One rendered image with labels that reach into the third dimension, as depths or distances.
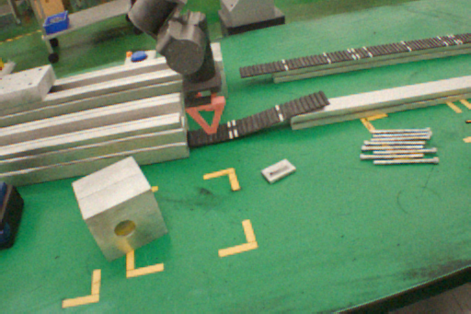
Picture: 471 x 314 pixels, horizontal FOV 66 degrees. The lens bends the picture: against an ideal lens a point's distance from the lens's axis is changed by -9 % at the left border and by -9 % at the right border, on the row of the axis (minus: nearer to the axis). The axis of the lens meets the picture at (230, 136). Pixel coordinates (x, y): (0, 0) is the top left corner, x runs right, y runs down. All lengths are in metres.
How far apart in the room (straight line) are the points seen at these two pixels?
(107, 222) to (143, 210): 0.05
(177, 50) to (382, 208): 0.38
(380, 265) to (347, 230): 0.07
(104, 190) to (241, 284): 0.23
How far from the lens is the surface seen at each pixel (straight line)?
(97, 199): 0.57
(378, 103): 0.78
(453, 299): 1.22
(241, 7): 1.27
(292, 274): 0.53
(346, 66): 0.95
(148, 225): 0.58
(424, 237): 0.59
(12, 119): 1.00
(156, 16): 0.64
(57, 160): 0.78
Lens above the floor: 1.22
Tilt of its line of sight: 36 degrees down
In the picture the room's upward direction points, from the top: 11 degrees counter-clockwise
